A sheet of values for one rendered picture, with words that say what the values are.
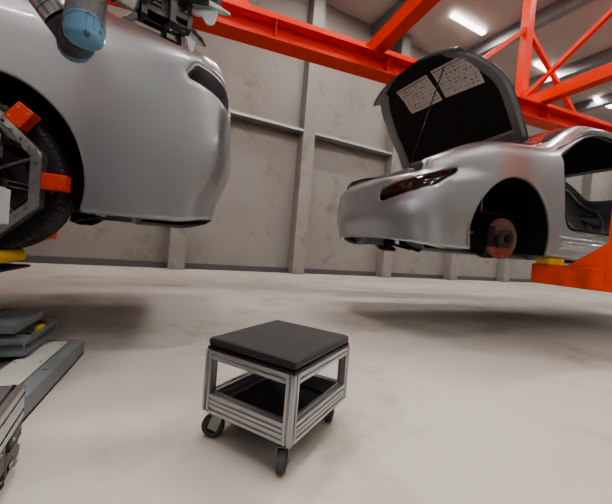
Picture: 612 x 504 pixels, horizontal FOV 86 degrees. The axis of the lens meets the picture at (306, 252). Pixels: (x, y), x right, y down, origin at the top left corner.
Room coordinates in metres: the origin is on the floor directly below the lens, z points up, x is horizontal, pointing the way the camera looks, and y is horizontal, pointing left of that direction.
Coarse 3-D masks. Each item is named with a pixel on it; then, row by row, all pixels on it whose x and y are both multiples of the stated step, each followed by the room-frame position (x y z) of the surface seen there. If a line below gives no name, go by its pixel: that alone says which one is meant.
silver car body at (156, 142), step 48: (0, 0) 1.42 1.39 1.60; (0, 48) 1.42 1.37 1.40; (48, 48) 1.48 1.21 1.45; (144, 48) 1.61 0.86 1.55; (48, 96) 1.48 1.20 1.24; (96, 96) 1.54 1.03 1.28; (144, 96) 1.61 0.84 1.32; (192, 96) 1.69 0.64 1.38; (96, 144) 1.55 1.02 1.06; (144, 144) 1.62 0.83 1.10; (192, 144) 1.70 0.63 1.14; (96, 192) 1.55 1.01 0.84; (144, 192) 1.62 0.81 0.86; (192, 192) 1.72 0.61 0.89
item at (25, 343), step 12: (36, 324) 1.63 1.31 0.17; (48, 324) 1.64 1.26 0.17; (0, 336) 1.42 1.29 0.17; (12, 336) 1.43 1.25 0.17; (24, 336) 1.45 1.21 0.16; (36, 336) 1.51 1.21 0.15; (48, 336) 1.65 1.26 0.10; (0, 348) 1.38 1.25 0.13; (12, 348) 1.39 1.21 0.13; (24, 348) 1.41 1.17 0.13
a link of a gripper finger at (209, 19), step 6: (198, 6) 0.82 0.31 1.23; (204, 6) 0.82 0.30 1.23; (210, 6) 0.82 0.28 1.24; (216, 6) 0.83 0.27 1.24; (192, 12) 0.82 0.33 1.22; (198, 12) 0.82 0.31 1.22; (204, 12) 0.83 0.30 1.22; (210, 12) 0.83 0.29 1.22; (216, 12) 0.83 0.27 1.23; (222, 12) 0.84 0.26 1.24; (228, 12) 0.85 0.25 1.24; (204, 18) 0.83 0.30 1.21; (210, 18) 0.83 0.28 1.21; (216, 18) 0.83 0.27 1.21; (210, 24) 0.83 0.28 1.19
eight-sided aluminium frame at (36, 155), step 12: (0, 120) 1.35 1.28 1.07; (24, 144) 1.38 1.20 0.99; (36, 156) 1.39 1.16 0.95; (36, 168) 1.39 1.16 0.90; (36, 180) 1.39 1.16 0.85; (36, 192) 1.39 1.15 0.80; (24, 204) 1.38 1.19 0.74; (36, 204) 1.39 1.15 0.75; (12, 216) 1.37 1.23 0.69; (24, 216) 1.38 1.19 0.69; (0, 228) 1.35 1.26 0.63; (12, 228) 1.40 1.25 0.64
